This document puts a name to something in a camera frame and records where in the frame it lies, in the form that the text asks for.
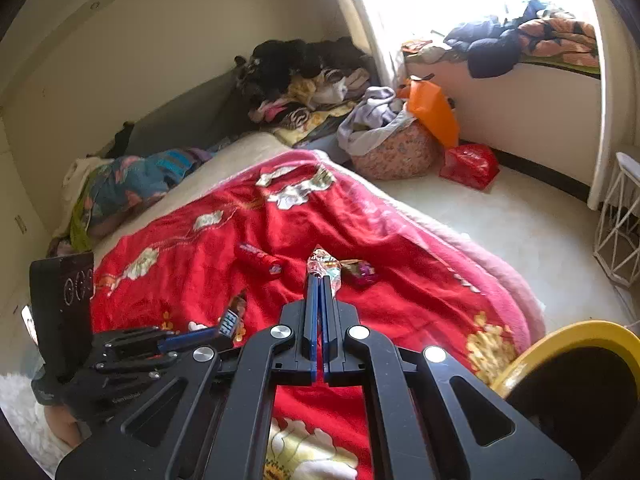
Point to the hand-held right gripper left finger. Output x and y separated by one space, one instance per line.
314 330

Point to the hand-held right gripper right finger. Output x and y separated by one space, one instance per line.
327 340

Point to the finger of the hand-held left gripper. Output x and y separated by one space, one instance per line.
140 364
190 340

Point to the blue snack wrapper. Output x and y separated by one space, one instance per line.
228 324

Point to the red white snack wrapper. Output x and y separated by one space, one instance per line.
325 262

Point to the yellow rimmed black trash bin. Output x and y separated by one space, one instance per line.
565 332

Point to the person's left forearm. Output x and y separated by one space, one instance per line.
62 427

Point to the dark brown snack wrapper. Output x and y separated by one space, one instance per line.
240 302

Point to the purple candy wrapper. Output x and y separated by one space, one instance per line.
361 274

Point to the red floral blanket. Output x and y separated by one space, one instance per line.
200 260

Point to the long red snack wrapper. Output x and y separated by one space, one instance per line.
260 259

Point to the white fluffy rug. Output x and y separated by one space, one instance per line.
20 410

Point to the blue floral quilt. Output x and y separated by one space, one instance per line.
130 182

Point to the beige bed sheet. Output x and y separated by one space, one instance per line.
240 152

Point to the floral fabric basket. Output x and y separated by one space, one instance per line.
400 152

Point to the pale lavender garment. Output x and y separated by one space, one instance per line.
370 115

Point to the red plastic bag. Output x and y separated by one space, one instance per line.
470 165

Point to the grey bed headboard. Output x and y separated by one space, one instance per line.
175 110

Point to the orange bag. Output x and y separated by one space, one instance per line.
432 107

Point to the pile of clothes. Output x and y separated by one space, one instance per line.
300 60

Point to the small orange cloth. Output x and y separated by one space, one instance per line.
417 46

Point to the cream curtain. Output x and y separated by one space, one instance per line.
365 20
607 110

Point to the white bay window ledge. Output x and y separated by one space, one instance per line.
525 95

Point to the dark navy jacket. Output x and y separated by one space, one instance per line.
487 45

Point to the orange patterned quilt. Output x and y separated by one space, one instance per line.
560 35

